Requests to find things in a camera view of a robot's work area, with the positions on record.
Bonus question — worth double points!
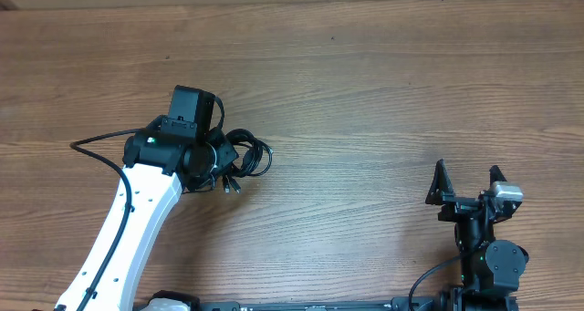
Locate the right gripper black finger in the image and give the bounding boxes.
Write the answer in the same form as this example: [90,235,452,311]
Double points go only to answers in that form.
[425,159,455,205]
[489,165,506,186]

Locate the black usb cables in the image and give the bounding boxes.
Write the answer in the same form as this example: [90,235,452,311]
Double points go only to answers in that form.
[182,128,274,195]

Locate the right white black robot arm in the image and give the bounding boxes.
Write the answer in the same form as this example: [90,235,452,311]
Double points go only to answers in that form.
[425,160,529,310]

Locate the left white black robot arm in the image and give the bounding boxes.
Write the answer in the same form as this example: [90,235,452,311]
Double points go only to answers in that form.
[55,86,236,310]

